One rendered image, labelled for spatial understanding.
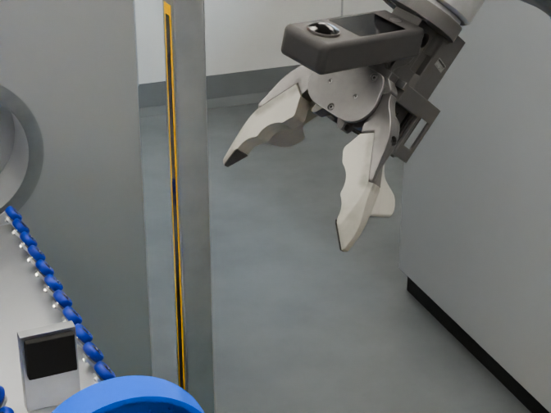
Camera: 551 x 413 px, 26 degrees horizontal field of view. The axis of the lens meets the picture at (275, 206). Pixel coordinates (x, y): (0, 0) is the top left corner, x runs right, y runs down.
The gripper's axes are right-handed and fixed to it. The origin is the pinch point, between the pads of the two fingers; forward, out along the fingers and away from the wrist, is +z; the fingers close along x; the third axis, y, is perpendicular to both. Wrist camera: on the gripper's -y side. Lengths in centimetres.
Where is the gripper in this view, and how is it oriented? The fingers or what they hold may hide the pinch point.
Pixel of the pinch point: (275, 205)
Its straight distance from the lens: 95.7
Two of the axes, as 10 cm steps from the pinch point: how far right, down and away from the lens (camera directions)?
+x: -6.3, -4.6, 6.2
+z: -5.5, 8.3, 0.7
